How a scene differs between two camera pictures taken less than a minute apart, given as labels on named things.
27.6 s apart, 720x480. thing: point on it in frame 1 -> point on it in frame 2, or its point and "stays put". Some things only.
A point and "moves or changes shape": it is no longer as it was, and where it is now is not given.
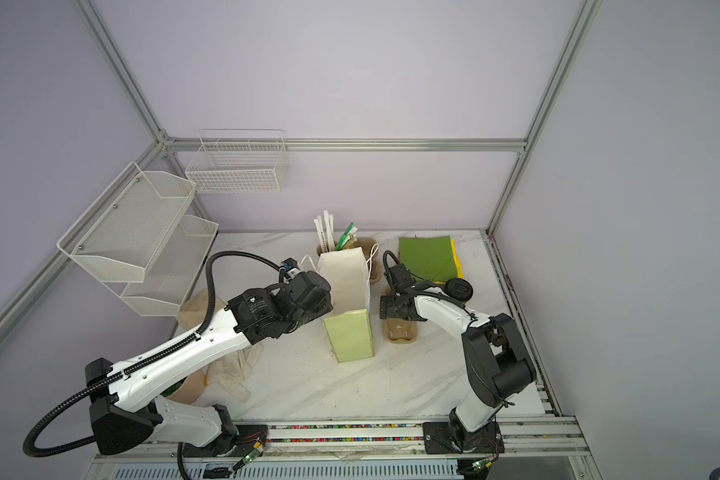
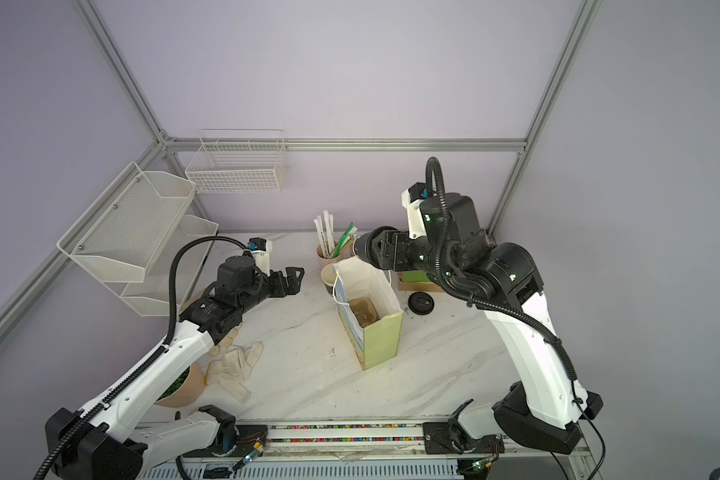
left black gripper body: (325, 307) -> (258, 294)
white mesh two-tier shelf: (141, 241) stays put
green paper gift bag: (349, 329) moves or changes shape
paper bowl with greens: (188, 390) stays put
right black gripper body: (388, 303) -> (425, 258)
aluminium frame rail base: (531, 449) stays put
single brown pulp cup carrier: (400, 330) -> (364, 310)
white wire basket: (238, 161) stays put
